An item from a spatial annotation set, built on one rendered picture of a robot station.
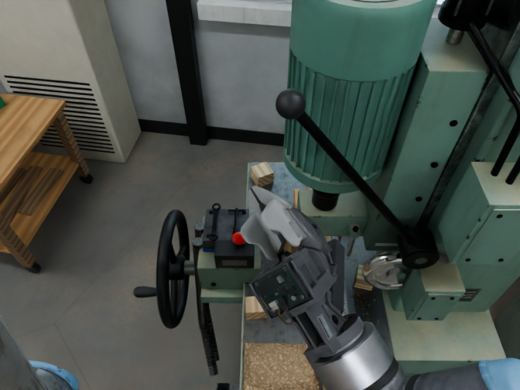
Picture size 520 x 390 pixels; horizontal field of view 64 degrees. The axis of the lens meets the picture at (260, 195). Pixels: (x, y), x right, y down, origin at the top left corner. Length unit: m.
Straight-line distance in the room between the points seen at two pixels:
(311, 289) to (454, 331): 0.66
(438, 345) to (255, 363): 0.43
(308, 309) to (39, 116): 1.80
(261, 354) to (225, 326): 1.04
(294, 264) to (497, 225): 0.31
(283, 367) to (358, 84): 0.52
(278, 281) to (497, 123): 0.35
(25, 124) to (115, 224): 0.62
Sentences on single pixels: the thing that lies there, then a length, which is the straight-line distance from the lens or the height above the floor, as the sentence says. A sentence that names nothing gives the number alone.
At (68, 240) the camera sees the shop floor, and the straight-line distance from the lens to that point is 2.28.
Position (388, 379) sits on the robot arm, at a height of 1.24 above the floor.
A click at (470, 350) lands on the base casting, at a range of 1.08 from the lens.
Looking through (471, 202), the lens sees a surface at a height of 1.27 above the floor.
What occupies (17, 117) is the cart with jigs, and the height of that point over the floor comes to 0.53.
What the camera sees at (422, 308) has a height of 1.02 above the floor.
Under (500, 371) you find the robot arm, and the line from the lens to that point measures 0.48.
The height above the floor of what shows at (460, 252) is 1.19.
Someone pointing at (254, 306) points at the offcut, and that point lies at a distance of 0.87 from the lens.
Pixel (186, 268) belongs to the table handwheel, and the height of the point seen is 0.82.
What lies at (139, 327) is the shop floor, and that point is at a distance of 1.93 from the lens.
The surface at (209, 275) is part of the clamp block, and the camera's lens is 0.91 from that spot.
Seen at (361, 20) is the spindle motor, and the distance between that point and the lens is 0.51.
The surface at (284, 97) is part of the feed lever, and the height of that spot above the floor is 1.43.
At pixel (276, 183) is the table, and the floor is 0.90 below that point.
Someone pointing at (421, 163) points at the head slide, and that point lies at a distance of 0.70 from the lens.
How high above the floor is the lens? 1.72
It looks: 50 degrees down
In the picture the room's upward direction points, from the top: straight up
